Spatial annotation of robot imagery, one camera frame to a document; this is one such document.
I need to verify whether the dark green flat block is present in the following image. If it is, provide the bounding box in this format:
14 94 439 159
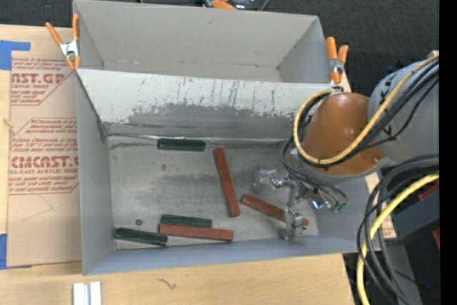
156 138 207 153
160 214 214 229
113 226 169 248

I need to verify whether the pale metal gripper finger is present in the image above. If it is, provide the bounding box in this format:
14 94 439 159
252 168 287 194
278 206 305 241

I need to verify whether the brown cardboard board, red print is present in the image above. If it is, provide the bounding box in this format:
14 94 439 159
0 24 84 269

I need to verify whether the grey metal bin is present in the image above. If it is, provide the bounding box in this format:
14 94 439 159
72 0 362 276

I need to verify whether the red-brown flat block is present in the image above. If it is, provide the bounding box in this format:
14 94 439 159
212 147 241 219
239 194 310 228
158 223 235 244

